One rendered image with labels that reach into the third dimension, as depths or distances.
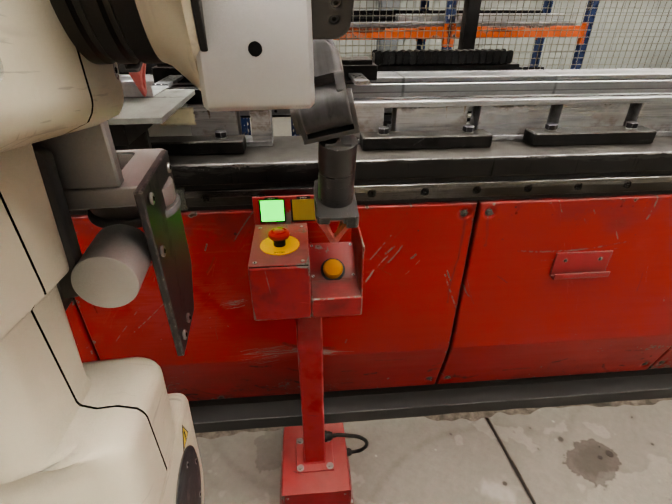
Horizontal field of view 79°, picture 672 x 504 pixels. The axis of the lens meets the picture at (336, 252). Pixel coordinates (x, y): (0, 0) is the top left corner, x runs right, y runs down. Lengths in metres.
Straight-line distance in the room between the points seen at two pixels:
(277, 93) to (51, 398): 0.25
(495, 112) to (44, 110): 0.99
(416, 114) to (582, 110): 0.41
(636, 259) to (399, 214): 0.66
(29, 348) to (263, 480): 1.09
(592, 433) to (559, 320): 0.44
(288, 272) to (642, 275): 0.99
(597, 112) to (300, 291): 0.85
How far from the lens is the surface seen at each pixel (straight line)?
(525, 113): 1.12
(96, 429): 0.36
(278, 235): 0.73
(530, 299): 1.24
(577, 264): 1.23
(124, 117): 0.79
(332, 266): 0.79
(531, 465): 1.47
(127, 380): 0.39
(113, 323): 1.19
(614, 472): 1.57
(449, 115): 1.05
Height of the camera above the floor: 1.16
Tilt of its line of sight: 31 degrees down
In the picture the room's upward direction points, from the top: straight up
